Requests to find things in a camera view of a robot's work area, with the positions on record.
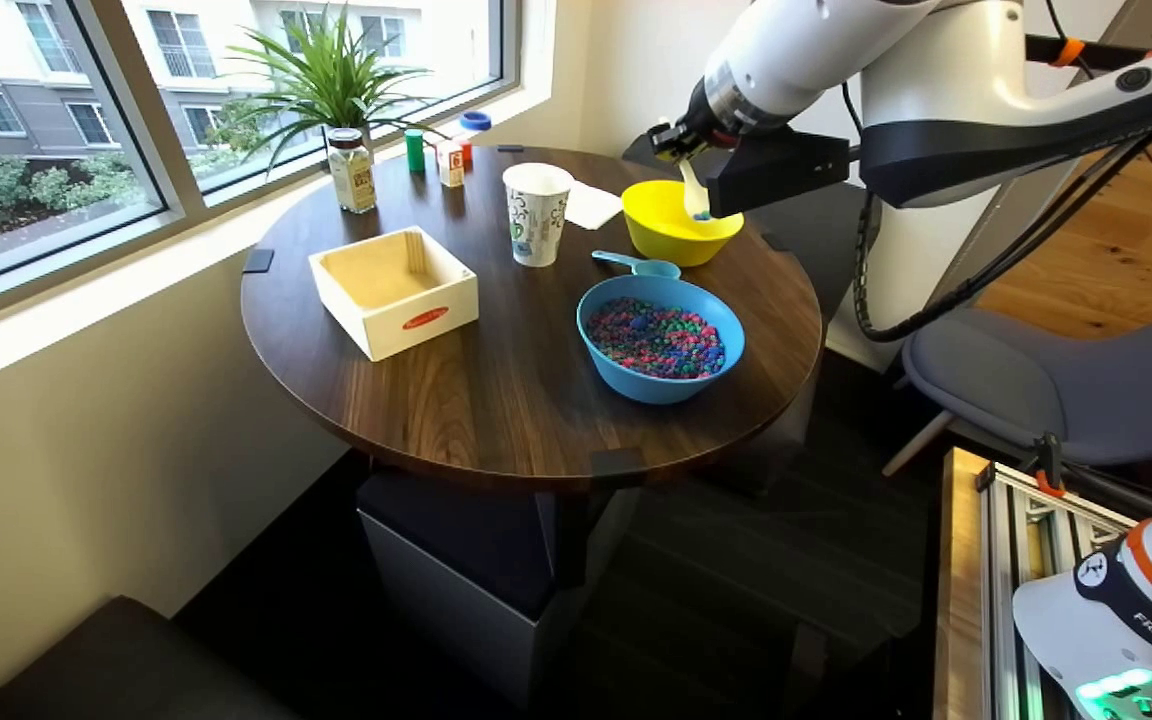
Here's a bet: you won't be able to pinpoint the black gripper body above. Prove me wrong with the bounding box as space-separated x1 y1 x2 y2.
704 124 866 219

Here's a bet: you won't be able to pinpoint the yellow plastic bowl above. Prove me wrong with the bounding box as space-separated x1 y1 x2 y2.
620 174 747 270

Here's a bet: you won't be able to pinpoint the teal measuring cup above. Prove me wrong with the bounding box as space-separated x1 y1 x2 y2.
587 246 684 285

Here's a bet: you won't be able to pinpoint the printed paper cup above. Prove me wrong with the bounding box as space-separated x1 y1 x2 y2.
500 160 576 270

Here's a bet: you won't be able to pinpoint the blue plastic bowl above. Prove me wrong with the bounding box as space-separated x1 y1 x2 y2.
572 270 753 407

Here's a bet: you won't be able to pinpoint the white paper napkin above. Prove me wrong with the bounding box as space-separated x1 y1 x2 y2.
562 174 628 232

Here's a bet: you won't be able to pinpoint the colourful beads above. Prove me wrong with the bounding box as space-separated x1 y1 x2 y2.
587 295 730 383

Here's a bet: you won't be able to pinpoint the grey office chair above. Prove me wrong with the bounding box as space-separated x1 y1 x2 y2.
881 303 1152 478

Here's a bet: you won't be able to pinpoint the light wooden box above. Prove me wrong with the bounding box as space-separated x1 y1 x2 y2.
305 225 485 363

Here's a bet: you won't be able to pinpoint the green potted plant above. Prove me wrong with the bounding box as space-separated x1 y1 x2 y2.
219 3 428 151

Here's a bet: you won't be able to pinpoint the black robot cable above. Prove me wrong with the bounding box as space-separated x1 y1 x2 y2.
845 77 1152 343

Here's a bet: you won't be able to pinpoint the black cable guide rod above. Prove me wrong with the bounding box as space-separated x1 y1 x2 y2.
1020 33 1152 78

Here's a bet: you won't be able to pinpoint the aluminium rail cart frame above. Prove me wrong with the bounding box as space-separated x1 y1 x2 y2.
932 442 1148 720

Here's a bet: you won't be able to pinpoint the white robot base orange ring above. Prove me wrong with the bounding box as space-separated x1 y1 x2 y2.
1013 462 1152 720

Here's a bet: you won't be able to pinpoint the grey window frame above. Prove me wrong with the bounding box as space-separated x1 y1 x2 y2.
0 0 530 324

